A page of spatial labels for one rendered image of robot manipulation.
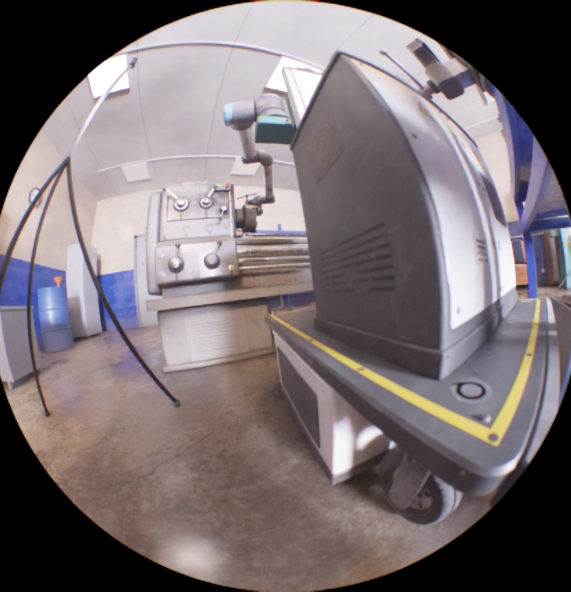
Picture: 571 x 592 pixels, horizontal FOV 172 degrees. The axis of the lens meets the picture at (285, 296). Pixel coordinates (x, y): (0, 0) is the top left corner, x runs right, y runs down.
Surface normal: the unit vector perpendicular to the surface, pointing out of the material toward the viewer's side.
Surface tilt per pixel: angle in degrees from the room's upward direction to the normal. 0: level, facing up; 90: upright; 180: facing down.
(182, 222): 90
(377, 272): 90
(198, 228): 90
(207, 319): 90
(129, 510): 0
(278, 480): 0
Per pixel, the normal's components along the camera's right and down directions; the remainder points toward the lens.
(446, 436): -0.11, -0.99
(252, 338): 0.41, -0.02
